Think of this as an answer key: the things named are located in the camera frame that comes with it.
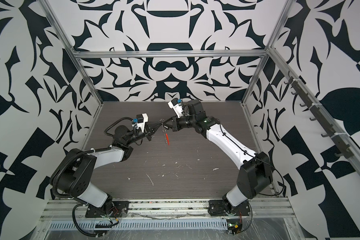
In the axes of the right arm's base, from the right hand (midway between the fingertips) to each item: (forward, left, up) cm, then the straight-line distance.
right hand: (164, 122), depth 73 cm
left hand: (+3, +1, 0) cm, 3 cm away
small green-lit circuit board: (-40, -32, -30) cm, 60 cm away
